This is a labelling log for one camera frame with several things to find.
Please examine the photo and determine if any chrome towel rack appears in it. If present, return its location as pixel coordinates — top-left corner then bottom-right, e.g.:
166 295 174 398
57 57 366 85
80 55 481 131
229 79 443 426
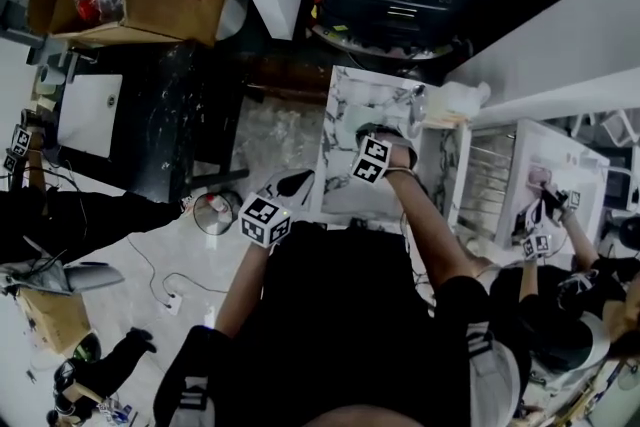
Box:
457 127 519 229

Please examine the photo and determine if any person's black clothing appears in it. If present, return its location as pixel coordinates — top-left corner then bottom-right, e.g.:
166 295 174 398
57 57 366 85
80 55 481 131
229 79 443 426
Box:
152 220 532 427

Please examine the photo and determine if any black cabinet with white basin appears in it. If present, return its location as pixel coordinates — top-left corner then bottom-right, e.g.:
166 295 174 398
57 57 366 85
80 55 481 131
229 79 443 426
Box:
52 39 251 205

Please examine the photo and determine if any white marble sink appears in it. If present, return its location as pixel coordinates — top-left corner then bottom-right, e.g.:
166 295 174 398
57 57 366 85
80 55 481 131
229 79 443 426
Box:
319 64 474 221

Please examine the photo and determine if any pink soap dish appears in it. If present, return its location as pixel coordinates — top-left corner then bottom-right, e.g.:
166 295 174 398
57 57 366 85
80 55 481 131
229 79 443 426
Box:
527 166 555 189

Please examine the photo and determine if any small cardboard box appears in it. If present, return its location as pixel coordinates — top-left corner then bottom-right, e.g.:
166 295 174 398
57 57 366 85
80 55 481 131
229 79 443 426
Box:
17 287 94 359

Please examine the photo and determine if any chrome faucet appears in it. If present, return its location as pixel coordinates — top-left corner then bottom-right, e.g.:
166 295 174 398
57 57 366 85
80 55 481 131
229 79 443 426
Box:
399 83 429 140

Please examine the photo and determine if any person's left forearm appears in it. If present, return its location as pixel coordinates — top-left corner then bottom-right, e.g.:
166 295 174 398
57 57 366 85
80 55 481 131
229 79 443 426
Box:
213 238 272 342

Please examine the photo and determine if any person's right forearm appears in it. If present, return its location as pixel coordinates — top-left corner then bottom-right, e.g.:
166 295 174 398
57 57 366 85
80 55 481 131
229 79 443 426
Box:
385 168 484 290

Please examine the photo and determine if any black floor cable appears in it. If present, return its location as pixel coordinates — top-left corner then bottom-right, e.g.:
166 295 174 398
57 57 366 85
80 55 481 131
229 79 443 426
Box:
124 234 229 309

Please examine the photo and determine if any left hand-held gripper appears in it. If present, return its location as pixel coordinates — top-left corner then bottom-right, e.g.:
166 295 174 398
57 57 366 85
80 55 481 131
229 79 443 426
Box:
238 168 317 248

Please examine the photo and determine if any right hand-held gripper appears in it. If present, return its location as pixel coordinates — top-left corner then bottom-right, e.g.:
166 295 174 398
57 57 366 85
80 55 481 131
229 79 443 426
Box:
350 123 420 186

